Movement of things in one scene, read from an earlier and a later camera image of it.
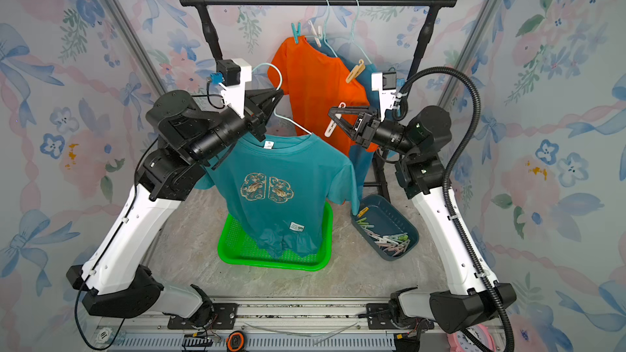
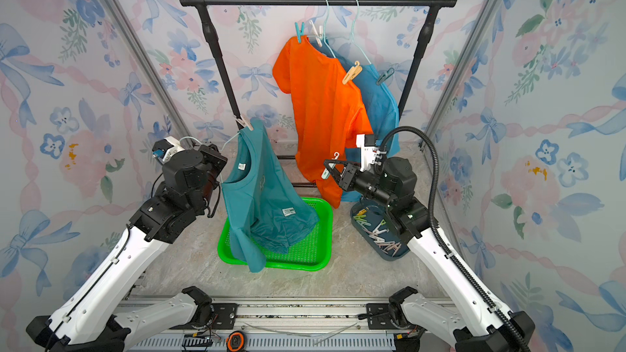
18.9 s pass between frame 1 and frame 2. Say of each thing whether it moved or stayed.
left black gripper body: moved
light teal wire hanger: stayed
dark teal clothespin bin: stayed
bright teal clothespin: moved
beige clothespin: stayed
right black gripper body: moved
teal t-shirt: moved
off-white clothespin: moved
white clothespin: stayed
